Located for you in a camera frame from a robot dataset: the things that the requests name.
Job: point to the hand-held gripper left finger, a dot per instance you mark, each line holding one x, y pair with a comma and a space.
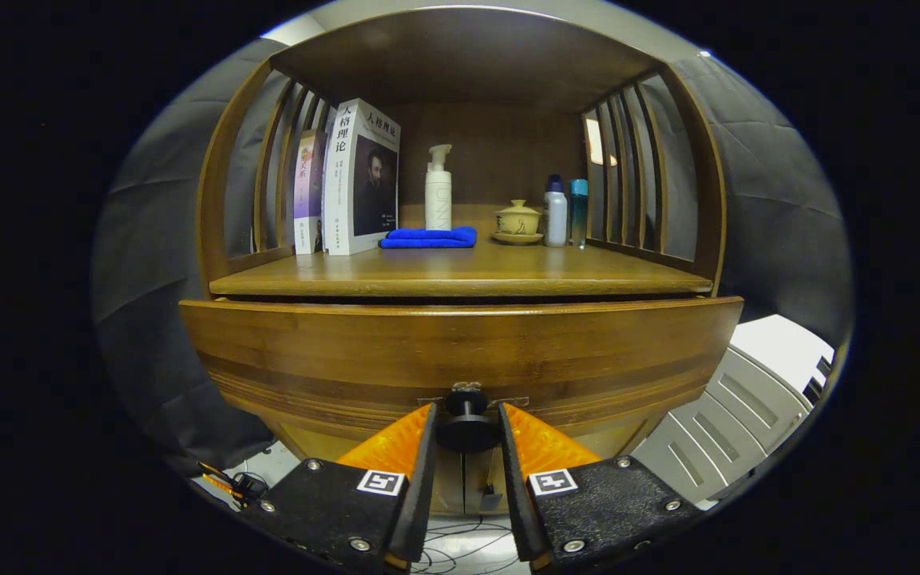
420, 495

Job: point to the white bottle dark blue cap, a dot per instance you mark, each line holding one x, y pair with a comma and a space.
556, 216

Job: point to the wooden cabinet door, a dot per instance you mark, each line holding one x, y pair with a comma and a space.
448, 483
482, 475

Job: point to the purple book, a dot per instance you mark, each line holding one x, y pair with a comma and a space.
308, 192

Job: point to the white pump bottle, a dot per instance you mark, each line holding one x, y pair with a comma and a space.
438, 196

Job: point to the orange black tool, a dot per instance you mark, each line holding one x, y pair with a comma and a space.
244, 483

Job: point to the black drawer knob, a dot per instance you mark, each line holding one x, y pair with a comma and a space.
468, 435

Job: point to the blue folded cloth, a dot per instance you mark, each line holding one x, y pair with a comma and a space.
428, 237

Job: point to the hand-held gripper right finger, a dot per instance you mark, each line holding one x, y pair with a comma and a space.
514, 495

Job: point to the thick white book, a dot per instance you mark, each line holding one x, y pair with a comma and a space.
364, 184

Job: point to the wooden drawer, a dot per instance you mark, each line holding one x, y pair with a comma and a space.
460, 351

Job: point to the teal bottle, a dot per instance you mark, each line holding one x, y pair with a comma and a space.
579, 212

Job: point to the yellow saucer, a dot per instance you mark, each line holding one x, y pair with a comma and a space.
517, 239

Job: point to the white grey drawer unit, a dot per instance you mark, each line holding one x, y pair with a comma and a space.
747, 399

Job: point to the wooden countertop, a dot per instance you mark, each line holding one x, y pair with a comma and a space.
468, 267

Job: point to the yellow lidded teacup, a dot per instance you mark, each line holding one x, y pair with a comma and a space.
518, 220

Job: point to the wooden cabinet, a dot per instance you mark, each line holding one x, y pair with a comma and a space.
468, 56

